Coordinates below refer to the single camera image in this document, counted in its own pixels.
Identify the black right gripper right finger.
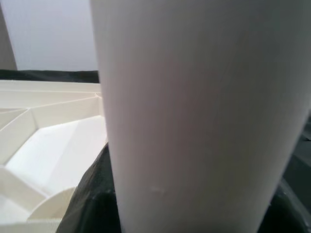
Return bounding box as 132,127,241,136
261,184,311,233

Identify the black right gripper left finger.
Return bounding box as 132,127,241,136
57,143,122,233

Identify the white plastic table top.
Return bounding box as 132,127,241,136
0,79,109,233

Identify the white plastic table leg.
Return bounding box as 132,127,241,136
89,0,311,233

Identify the black table cloth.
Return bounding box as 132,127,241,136
0,69,311,195

